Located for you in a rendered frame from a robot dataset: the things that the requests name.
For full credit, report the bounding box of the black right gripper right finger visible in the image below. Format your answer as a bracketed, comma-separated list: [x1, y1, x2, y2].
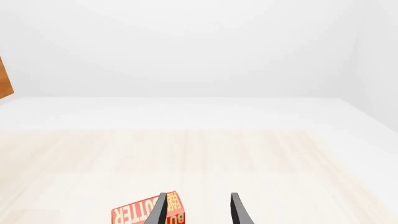
[230, 192, 256, 224]

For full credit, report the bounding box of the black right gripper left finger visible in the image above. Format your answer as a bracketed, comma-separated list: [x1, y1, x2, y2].
[143, 192, 168, 224]

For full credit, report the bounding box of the red butter box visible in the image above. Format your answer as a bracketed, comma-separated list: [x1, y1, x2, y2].
[111, 190, 187, 224]

